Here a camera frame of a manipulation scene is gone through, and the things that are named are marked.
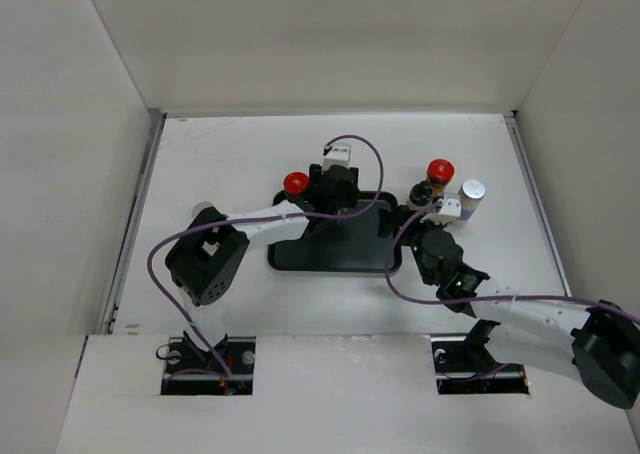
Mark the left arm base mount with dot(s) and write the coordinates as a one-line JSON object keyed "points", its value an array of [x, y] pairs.
{"points": [[192, 371]]}

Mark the right silver lid salt canister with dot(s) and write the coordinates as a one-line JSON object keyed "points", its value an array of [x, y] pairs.
{"points": [[471, 193]]}

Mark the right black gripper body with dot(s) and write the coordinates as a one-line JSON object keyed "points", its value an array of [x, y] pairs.
{"points": [[424, 270]]}

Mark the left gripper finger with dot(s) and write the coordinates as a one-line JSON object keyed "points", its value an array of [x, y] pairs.
{"points": [[353, 181], [315, 174]]}

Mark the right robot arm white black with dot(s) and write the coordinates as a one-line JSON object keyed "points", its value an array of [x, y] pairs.
{"points": [[595, 343]]}

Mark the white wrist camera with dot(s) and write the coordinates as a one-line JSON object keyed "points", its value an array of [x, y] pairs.
{"points": [[336, 154], [450, 209]]}

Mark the left silver lid salt canister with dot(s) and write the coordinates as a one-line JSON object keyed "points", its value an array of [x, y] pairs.
{"points": [[199, 207]]}

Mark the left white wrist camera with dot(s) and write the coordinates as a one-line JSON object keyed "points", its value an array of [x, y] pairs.
{"points": [[336, 154]]}

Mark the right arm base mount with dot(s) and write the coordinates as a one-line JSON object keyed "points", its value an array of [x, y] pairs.
{"points": [[463, 366]]}

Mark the black cap seasoning bottle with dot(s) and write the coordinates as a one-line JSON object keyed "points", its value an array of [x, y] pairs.
{"points": [[420, 195]]}

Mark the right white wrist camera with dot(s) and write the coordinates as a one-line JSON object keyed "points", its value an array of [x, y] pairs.
{"points": [[450, 209]]}

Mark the silver lid salt canister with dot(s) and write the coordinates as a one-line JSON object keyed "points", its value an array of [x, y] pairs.
{"points": [[199, 207], [471, 193]]}

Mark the red lid sauce jar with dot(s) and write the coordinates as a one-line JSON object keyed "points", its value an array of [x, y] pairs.
{"points": [[296, 185]]}

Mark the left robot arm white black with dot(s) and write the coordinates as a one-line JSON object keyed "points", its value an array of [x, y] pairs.
{"points": [[203, 265]]}

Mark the red lid chili jar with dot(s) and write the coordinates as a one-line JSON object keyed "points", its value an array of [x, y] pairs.
{"points": [[439, 174]]}

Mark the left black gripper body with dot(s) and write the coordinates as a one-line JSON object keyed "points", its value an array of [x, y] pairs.
{"points": [[348, 203]]}

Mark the black plastic tray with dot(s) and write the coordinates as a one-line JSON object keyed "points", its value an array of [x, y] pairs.
{"points": [[353, 246]]}

